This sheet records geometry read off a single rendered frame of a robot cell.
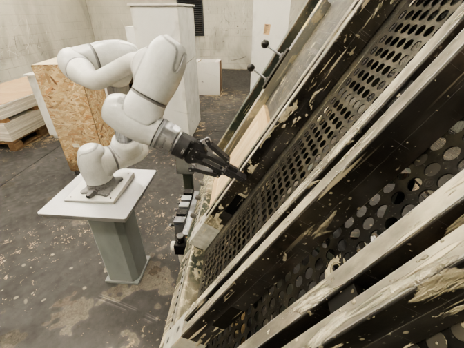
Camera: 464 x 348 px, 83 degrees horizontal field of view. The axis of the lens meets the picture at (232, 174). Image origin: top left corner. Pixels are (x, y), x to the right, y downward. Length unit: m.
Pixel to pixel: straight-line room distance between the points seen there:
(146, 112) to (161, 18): 2.95
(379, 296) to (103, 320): 1.92
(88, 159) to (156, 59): 0.98
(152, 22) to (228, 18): 5.88
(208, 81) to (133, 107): 5.65
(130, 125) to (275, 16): 4.36
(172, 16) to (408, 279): 3.50
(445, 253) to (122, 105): 0.70
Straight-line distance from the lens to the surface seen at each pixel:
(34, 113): 5.01
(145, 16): 3.70
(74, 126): 3.27
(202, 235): 1.01
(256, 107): 1.34
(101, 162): 1.62
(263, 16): 4.94
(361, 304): 0.29
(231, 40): 9.41
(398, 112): 0.38
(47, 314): 2.27
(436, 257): 0.26
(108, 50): 1.27
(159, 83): 0.73
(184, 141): 0.75
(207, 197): 1.30
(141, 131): 0.74
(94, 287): 2.26
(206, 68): 6.31
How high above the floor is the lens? 1.68
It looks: 32 degrees down
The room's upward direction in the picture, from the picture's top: straight up
